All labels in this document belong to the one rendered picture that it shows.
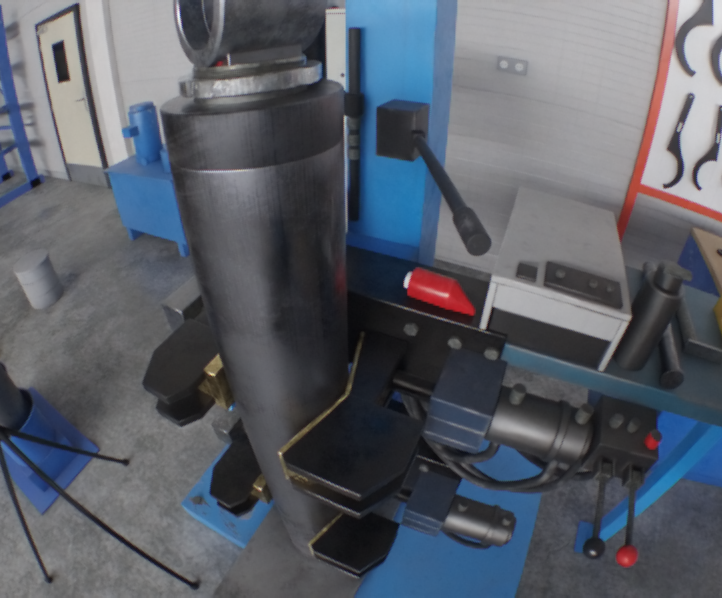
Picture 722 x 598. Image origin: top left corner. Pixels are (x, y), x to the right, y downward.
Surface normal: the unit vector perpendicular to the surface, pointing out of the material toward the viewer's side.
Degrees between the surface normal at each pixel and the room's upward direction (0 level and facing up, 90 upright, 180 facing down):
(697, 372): 0
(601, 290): 0
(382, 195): 90
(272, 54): 90
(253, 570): 0
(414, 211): 90
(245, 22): 115
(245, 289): 90
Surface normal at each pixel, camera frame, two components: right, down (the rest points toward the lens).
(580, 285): 0.00, -0.78
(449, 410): -0.43, 0.57
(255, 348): -0.08, 0.63
